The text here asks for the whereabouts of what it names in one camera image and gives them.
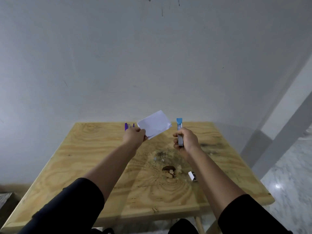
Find blue and silver stapler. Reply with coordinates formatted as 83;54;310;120
176;117;184;147

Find person's black right sleeve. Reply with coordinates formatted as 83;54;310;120
217;194;294;234

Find wooden table leg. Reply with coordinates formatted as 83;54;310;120
195;216;206;234

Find person's left forearm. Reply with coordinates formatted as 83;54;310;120
84;141;137;203

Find person's black trousers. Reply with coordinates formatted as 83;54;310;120
168;218;199;234

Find person's right hand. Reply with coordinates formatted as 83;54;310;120
173;127;202;154

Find white paper sheets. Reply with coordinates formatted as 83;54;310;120
137;110;172;140

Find grey wooden plank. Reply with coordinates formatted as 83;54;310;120
0;192;13;218

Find person's black sleeve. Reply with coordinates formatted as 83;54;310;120
217;194;294;234
18;177;105;234

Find person's right forearm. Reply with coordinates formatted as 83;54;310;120
184;147;247;220

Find person's left hand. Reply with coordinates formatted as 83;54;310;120
122;127;148;150

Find person's black left sleeve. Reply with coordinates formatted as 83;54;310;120
18;177;105;234

